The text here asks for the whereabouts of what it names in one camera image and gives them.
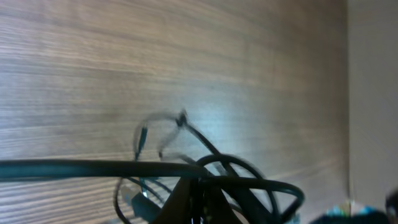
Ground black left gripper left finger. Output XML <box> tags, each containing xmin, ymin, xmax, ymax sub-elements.
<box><xmin>150</xmin><ymin>179</ymin><xmax>195</xmax><ymax>224</ymax></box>

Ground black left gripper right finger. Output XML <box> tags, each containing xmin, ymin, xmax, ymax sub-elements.
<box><xmin>203</xmin><ymin>187</ymin><xmax>242</xmax><ymax>224</ymax></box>

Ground black USB cable bundle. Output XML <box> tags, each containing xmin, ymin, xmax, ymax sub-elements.
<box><xmin>113</xmin><ymin>108</ymin><xmax>305</xmax><ymax>224</ymax></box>

